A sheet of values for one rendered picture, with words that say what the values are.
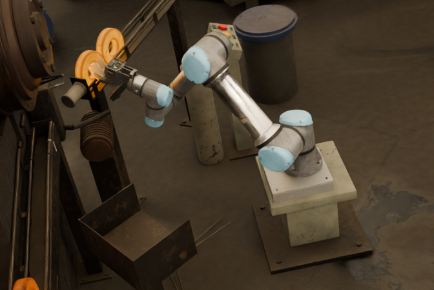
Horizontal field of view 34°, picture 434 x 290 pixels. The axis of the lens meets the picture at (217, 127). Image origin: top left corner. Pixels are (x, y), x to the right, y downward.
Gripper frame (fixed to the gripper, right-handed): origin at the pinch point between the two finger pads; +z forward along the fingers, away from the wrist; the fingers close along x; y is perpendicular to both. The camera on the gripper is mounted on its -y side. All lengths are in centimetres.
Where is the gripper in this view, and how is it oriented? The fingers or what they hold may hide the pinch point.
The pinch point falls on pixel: (90, 67)
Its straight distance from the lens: 284.4
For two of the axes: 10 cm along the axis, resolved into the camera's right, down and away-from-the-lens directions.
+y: 1.3, -7.2, -6.9
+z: -8.9, -3.9, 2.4
